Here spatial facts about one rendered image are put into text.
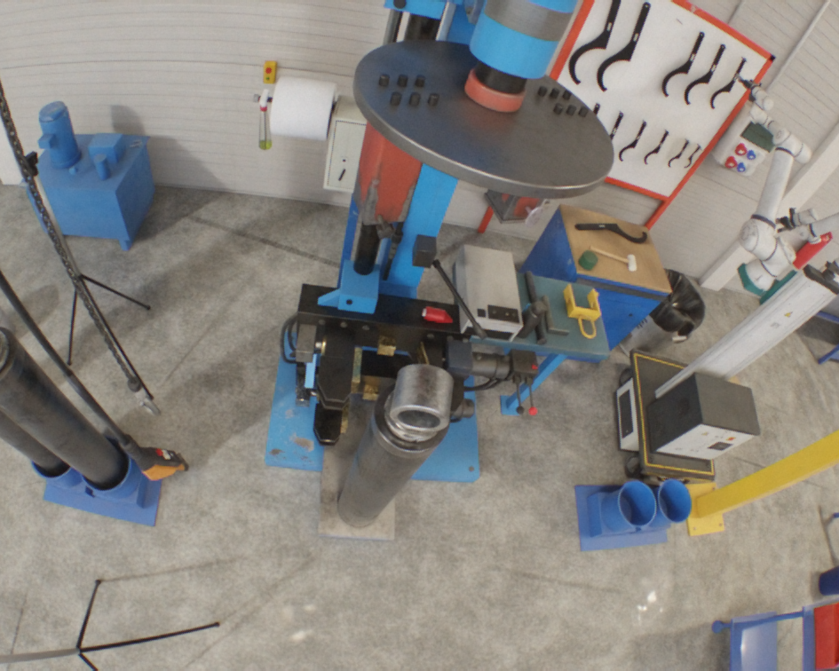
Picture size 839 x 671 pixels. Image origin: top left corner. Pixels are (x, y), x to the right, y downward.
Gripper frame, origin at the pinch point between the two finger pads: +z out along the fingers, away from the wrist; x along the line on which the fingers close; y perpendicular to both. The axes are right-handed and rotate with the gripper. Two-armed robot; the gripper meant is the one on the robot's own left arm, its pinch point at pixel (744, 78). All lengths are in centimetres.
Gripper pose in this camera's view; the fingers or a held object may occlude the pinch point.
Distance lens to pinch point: 362.8
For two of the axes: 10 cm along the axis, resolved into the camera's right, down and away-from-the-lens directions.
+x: -9.9, -0.6, -0.9
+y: 1.0, -5.3, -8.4
